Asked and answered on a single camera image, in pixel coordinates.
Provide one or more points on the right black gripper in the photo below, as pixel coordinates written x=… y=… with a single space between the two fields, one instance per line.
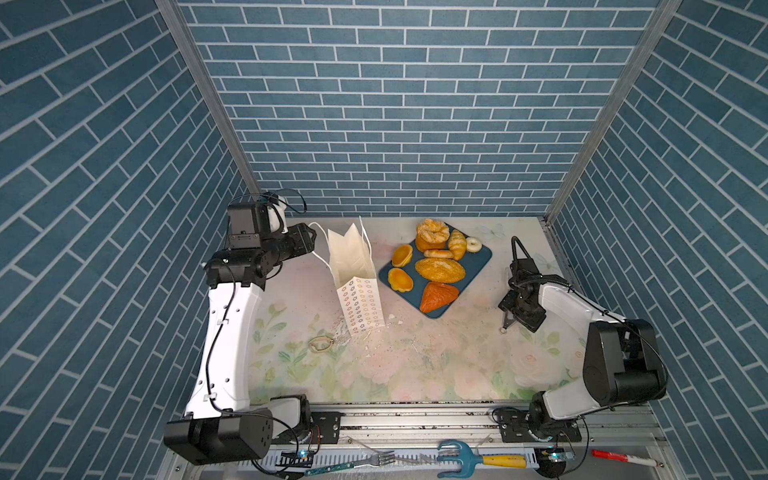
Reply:
x=528 y=322

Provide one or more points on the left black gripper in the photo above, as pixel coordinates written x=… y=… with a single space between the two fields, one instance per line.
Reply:
x=301 y=243

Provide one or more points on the white printed paper bag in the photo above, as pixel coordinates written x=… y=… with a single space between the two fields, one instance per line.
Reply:
x=351 y=265

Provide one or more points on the orange triangular bread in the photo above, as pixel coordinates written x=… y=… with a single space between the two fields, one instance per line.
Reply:
x=437 y=295

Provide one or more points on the round egg tart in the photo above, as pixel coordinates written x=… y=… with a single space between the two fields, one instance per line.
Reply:
x=402 y=256
x=399 y=280

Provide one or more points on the small oblong bread roll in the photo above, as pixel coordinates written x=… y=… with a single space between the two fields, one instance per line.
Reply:
x=439 y=253

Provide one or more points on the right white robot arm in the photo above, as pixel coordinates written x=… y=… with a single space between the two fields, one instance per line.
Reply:
x=621 y=365

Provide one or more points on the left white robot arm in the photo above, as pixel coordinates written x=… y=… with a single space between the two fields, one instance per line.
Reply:
x=219 y=423

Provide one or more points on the large oval seeded bread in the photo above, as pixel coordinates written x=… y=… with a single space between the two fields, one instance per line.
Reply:
x=440 y=270

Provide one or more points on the croissant bread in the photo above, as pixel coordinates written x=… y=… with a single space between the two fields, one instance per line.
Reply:
x=457 y=244

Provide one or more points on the large round twisted bread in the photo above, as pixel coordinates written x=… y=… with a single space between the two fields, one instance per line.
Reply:
x=431 y=235

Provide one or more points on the small white donut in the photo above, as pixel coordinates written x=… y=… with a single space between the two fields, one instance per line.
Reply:
x=474 y=245

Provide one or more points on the dark blue tray mat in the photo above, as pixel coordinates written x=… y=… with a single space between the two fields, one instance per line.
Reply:
x=473 y=263

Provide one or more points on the red white marker pen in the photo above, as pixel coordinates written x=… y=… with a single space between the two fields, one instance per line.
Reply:
x=627 y=458

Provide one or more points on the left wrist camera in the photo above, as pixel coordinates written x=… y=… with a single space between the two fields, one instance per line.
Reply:
x=249 y=225

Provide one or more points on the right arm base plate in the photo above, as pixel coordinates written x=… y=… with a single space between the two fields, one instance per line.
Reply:
x=521 y=426

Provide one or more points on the teal fork tool yellow handle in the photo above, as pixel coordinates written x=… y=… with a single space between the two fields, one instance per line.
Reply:
x=459 y=452

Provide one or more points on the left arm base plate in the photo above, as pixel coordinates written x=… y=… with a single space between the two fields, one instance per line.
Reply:
x=323 y=426

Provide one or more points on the metal fork green handle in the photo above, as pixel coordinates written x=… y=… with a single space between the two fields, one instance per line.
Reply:
x=376 y=460

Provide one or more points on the aluminium rail frame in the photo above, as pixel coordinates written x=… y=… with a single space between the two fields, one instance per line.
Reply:
x=410 y=426

